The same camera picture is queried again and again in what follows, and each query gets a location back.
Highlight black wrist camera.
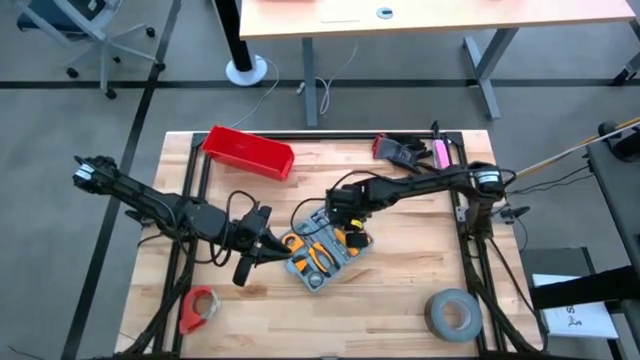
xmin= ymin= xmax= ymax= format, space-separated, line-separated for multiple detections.
xmin=345 ymin=230 xmax=374 ymax=250
xmin=232 ymin=256 xmax=255 ymax=288

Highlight black side table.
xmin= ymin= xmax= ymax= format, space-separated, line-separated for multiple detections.
xmin=584 ymin=119 xmax=640 ymax=274

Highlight white pole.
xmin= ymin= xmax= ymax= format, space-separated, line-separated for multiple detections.
xmin=514 ymin=122 xmax=640 ymax=179

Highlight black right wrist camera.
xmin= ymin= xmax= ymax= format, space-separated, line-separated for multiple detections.
xmin=345 ymin=230 xmax=374 ymax=250

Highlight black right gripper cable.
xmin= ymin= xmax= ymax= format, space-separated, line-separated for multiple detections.
xmin=289 ymin=169 xmax=384 ymax=237

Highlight grey duct tape roll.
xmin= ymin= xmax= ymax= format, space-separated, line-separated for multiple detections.
xmin=424 ymin=288 xmax=484 ymax=343

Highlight dark desk leg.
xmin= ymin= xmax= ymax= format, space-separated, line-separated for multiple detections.
xmin=612 ymin=19 xmax=640 ymax=86

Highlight wooden desk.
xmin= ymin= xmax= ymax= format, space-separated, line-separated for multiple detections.
xmin=238 ymin=0 xmax=637 ymax=129

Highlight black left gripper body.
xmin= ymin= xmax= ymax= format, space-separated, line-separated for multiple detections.
xmin=230 ymin=203 xmax=275 ymax=261

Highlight white printed paper sheet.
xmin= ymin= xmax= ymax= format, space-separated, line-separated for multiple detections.
xmin=531 ymin=273 xmax=621 ymax=340

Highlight white flat pad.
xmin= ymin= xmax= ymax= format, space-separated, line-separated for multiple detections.
xmin=319 ymin=3 xmax=364 ymax=24

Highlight grey office chair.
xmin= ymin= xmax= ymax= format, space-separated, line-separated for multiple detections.
xmin=14 ymin=0 xmax=167 ymax=100

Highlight thick white cable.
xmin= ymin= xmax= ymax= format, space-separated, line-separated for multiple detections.
xmin=315 ymin=38 xmax=359 ymax=116

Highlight red plastic bin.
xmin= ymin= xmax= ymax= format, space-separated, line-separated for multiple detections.
xmin=200 ymin=124 xmax=295 ymax=182

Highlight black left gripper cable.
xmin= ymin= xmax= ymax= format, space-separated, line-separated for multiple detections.
xmin=207 ymin=189 xmax=260 ymax=268

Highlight yellow black pliers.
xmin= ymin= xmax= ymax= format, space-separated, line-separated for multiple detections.
xmin=306 ymin=241 xmax=335 ymax=275

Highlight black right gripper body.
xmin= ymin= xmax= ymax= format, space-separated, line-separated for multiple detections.
xmin=324 ymin=181 xmax=375 ymax=234

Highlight thin white cable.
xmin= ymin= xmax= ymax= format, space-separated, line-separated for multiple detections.
xmin=230 ymin=57 xmax=281 ymax=130

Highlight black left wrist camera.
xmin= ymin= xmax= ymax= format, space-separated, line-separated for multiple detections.
xmin=232 ymin=256 xmax=255 ymax=288

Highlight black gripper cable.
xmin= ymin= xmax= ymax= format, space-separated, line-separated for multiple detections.
xmin=289 ymin=169 xmax=384 ymax=237
xmin=207 ymin=189 xmax=260 ymax=268

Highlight red tape dispenser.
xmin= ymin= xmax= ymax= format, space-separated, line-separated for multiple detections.
xmin=178 ymin=286 xmax=223 ymax=336

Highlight black flat bar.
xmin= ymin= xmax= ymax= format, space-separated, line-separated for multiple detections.
xmin=528 ymin=264 xmax=640 ymax=312

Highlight grey plastic tool case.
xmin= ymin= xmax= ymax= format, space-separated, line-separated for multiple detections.
xmin=279 ymin=206 xmax=376 ymax=294

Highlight yellow pole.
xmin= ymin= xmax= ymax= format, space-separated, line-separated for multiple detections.
xmin=574 ymin=116 xmax=640 ymax=147

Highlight column with white round base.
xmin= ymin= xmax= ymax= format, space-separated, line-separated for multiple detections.
xmin=212 ymin=0 xmax=269 ymax=87

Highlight yellow tape measure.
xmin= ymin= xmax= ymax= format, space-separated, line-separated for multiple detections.
xmin=281 ymin=232 xmax=307 ymax=254

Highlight black power cable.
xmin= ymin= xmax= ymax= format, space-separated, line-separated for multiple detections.
xmin=514 ymin=164 xmax=595 ymax=196

